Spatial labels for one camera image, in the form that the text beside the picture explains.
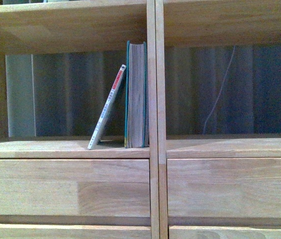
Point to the right upper wooden drawer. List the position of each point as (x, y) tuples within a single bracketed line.
[(225, 187)]

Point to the thin white spine book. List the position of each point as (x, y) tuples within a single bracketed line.
[(104, 116)]

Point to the wooden shelf unit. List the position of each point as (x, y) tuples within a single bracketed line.
[(80, 26), (204, 24)]

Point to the wooden drawer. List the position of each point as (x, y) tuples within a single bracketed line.
[(225, 187), (199, 232), (29, 231), (92, 188)]

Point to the left wooden shelf unit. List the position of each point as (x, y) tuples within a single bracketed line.
[(80, 26)]

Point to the right lower wooden drawer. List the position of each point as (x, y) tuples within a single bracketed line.
[(199, 232)]

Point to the green cover thick book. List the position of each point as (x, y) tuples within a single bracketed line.
[(136, 131)]

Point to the right wooden shelf unit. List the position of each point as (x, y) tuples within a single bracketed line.
[(204, 24)]

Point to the translucent plastic curtain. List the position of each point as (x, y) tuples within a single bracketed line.
[(80, 94)]

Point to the left lower wooden drawer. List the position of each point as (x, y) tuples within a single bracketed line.
[(29, 231)]

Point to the left upper wooden drawer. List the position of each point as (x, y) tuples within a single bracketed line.
[(92, 188)]

